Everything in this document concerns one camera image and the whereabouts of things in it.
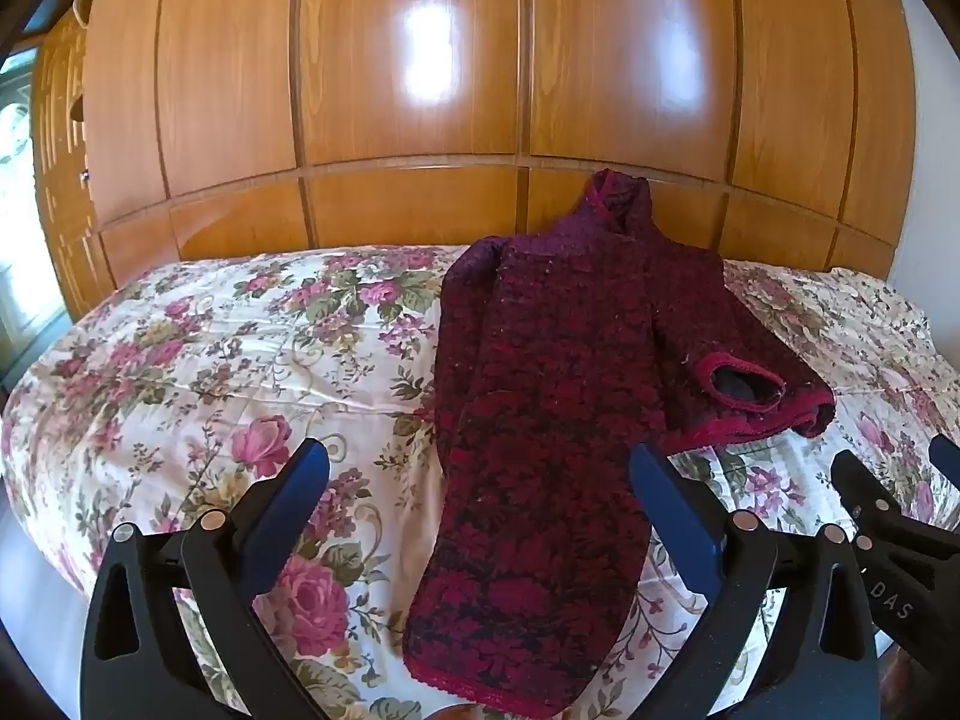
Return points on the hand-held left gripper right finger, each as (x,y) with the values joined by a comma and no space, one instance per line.
(671,510)

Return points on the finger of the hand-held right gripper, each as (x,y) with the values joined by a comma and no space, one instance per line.
(946,461)
(862,487)

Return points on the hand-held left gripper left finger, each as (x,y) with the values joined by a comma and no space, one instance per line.
(289,499)

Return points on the maroon knitted sweater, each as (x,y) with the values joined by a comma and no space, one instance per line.
(555,420)

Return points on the floral bedspread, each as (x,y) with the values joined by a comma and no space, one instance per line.
(187,390)

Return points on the window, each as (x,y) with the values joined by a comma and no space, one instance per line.
(19,202)

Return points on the wooden wardrobe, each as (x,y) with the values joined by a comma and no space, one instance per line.
(450,90)

